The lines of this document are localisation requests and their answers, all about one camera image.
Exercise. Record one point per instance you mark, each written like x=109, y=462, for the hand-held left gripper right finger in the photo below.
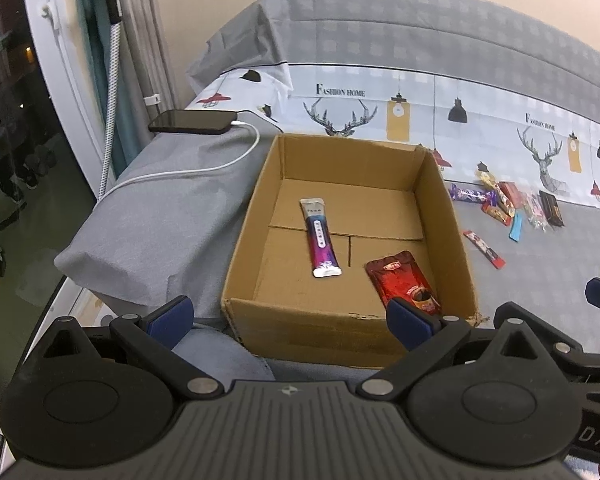
x=410, y=317

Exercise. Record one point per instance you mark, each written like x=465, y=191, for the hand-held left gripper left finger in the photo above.
x=170, y=317

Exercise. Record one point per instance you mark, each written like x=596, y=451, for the black snack packet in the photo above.
x=551, y=208

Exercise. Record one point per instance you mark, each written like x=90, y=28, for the brown cardboard box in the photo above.
x=305, y=325

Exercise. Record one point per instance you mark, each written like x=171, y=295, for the pink white snack packet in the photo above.
x=534, y=210

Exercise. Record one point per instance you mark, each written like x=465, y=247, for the clear red-ended snack packet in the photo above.
x=496, y=214

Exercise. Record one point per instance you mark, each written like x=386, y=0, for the large red snack packet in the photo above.
x=510, y=192

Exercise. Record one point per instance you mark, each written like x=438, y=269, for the yellow snack packet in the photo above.
x=486, y=175

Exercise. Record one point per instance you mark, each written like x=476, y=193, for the red coffee packet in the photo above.
x=395, y=275

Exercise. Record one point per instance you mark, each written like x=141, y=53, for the blue denim cloth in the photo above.
x=215, y=355

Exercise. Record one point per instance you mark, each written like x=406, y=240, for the grey pillow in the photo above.
x=155, y=220

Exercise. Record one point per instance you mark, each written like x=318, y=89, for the red black stick packet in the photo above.
x=482, y=247

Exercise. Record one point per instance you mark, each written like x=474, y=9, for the small blue packet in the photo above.
x=517, y=225

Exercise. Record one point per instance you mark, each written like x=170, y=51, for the purple stick packet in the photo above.
x=320, y=240

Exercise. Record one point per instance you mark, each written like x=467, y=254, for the purple candy packet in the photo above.
x=467, y=194

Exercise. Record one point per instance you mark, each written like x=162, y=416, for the black smartphone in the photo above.
x=192, y=122

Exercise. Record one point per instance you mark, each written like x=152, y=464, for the teal curtain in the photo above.
x=92, y=75

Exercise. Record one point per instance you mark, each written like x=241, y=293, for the printed grey bed sheet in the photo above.
x=380, y=60

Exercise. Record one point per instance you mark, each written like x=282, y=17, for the grey curtain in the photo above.
x=147, y=35

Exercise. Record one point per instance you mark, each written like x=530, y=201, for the white window frame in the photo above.
x=65, y=85

